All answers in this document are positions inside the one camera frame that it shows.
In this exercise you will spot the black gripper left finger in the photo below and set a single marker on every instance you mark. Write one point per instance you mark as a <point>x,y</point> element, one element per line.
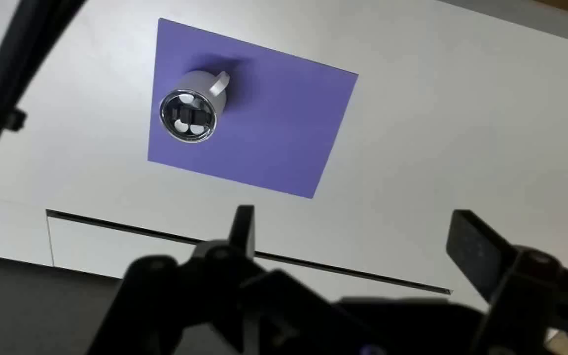
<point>231,276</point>

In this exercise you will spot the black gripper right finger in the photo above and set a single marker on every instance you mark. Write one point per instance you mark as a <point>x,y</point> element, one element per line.
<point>479,249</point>

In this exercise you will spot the purple square mat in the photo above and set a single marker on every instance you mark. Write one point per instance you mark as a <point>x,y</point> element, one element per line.
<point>276,125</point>

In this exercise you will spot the black stand pole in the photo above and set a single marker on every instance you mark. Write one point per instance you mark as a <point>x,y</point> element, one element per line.
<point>0,79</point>

